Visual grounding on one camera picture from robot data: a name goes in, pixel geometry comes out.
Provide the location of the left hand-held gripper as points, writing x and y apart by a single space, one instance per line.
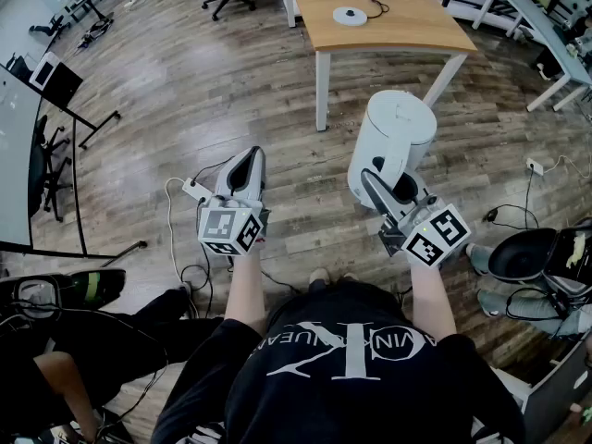
222 225

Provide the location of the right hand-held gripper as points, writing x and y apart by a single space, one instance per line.
435 236

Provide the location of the white round disc device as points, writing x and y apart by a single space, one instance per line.
349 16

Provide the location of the person's left forearm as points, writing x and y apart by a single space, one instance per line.
245 294

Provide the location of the person's right forearm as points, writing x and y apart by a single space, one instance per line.
432 299

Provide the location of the white power strip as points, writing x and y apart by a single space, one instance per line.
534 165
196 189

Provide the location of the person's right shoe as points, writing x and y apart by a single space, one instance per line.
350 277

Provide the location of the person's left shoe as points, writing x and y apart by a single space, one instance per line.
318 277

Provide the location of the black open hard case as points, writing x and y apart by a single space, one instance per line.
527 255

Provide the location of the black rolling stand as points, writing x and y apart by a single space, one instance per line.
69 95

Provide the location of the person's black printed t-shirt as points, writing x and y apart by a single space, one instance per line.
351 377

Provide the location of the white flat box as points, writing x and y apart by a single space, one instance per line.
44 72

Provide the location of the grey curved desk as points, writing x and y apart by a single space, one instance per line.
16 155

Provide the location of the grey cabinet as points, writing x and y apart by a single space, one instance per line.
559 396

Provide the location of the white frame grey-topped desk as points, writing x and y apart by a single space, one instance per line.
546 30

